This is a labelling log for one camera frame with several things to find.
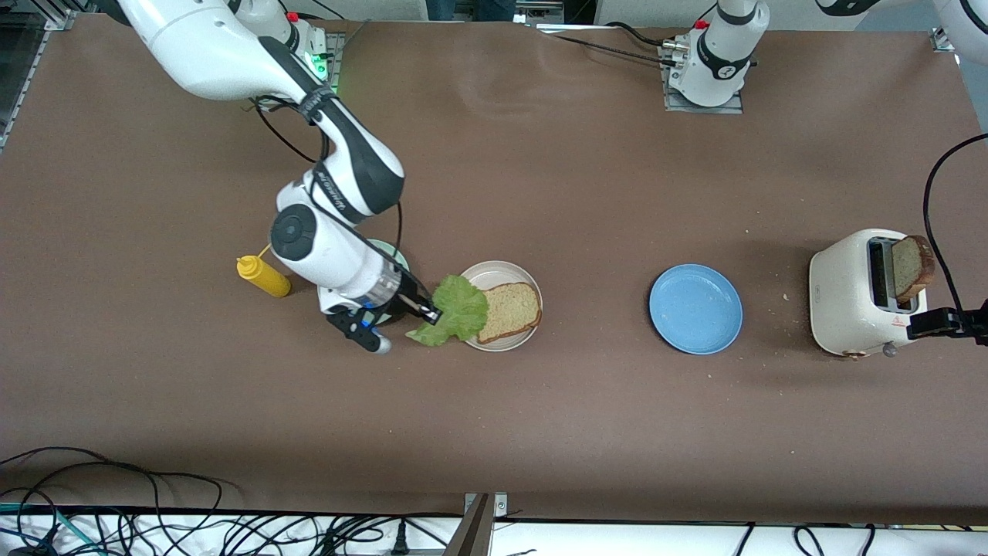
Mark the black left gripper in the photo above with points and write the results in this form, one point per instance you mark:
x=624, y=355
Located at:
x=936, y=323

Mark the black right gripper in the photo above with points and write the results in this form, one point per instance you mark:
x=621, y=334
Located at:
x=407, y=297

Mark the green lettuce leaf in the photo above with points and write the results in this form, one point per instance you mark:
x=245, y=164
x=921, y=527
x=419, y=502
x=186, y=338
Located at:
x=459, y=313

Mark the brown toast bread slice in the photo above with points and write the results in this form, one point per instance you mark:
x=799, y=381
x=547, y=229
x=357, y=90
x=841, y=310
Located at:
x=513, y=309
x=911, y=266

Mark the yellow mustard squeeze bottle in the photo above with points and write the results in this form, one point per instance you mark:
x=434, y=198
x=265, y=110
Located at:
x=270, y=282

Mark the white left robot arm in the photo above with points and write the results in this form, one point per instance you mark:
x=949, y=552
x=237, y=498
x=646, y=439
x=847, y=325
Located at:
x=722, y=46

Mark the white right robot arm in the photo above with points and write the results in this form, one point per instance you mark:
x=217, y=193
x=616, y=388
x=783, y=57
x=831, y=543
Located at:
x=216, y=46

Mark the mint green plate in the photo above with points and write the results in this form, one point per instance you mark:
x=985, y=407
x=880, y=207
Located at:
x=394, y=256

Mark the beige plate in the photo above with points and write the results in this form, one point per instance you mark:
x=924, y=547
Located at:
x=502, y=272

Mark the blue plate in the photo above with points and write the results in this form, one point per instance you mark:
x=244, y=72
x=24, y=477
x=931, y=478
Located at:
x=695, y=309

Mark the white toaster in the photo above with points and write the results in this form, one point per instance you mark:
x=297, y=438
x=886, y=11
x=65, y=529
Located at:
x=841, y=293

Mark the black power plug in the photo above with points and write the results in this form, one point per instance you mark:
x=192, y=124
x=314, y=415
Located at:
x=400, y=540

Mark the person legs in jeans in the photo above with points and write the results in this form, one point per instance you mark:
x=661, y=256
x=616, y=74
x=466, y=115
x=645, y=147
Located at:
x=471, y=9

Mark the grey metal equipment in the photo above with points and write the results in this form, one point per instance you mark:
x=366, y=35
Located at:
x=540, y=11

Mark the grey metal bracket beam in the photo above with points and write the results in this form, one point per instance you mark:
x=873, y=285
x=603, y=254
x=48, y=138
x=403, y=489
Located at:
x=475, y=533

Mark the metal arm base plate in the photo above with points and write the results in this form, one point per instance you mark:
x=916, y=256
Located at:
x=337, y=54
x=706, y=110

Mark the aluminium frame profile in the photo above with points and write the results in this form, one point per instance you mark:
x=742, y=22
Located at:
x=943, y=40
x=62, y=19

